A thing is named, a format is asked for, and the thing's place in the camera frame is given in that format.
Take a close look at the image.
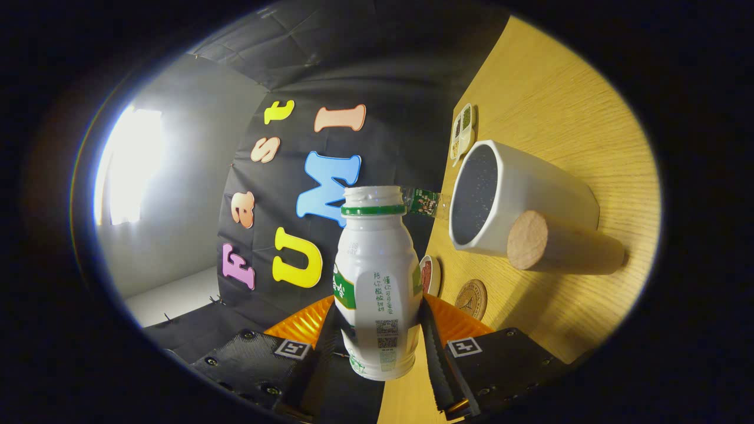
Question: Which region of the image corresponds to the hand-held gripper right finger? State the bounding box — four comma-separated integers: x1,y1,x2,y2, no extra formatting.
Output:
419,293,569,420

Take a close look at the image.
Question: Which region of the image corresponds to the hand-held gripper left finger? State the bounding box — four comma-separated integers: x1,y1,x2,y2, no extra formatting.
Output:
188,294,354,422

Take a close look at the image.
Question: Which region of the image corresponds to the round wooden coaster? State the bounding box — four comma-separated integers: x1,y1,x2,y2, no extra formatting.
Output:
455,279,488,322

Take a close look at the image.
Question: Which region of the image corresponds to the white juice bottle green label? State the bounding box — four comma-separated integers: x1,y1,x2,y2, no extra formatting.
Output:
333,185,424,382

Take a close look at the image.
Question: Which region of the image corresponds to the white cup wooden handle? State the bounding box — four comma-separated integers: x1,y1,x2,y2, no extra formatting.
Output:
449,140,626,276

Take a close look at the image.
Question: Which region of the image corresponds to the clear plastic water bottle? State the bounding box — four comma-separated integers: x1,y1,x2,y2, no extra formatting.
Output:
401,187,453,220

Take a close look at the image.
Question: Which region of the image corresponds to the round white plate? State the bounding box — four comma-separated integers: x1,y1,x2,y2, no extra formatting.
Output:
419,255,441,298

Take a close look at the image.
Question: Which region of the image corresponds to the white divided dish with beans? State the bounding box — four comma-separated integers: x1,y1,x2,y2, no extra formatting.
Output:
449,104,477,168

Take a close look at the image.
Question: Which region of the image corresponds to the wooden table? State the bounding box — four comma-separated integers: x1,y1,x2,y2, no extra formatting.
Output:
377,15,662,424

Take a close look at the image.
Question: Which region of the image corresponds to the black backdrop cloth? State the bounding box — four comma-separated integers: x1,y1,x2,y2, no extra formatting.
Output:
144,0,510,422

